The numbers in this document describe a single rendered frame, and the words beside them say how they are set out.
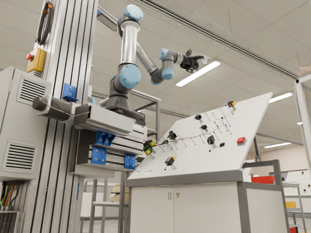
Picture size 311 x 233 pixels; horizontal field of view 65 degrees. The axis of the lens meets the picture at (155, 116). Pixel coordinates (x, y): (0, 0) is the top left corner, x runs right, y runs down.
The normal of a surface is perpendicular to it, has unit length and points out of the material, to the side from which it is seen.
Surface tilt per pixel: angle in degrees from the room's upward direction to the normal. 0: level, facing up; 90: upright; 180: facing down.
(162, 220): 90
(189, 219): 90
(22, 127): 90
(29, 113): 90
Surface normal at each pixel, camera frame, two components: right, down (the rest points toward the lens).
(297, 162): -0.84, -0.18
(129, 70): 0.45, -0.15
